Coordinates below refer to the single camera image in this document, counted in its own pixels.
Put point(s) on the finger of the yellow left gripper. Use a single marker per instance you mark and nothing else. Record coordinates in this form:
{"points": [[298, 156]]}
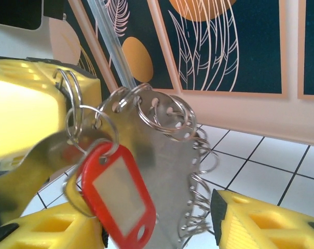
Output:
{"points": [[89, 90], [21, 111]]}

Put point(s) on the red plastic key tag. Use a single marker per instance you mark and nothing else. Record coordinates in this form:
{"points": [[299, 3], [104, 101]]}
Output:
{"points": [[117, 192]]}

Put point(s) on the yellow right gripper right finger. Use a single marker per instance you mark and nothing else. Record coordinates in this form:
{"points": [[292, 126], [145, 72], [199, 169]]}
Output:
{"points": [[271, 228]]}

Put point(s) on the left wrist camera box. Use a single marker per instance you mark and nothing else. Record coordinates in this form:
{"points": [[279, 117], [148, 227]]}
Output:
{"points": [[16, 39]]}

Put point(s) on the aluminium frame post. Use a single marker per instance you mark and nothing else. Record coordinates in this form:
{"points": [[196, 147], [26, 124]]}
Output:
{"points": [[112, 39]]}

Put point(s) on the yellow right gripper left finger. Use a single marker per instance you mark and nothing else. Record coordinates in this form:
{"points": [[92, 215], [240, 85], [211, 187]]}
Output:
{"points": [[55, 230]]}

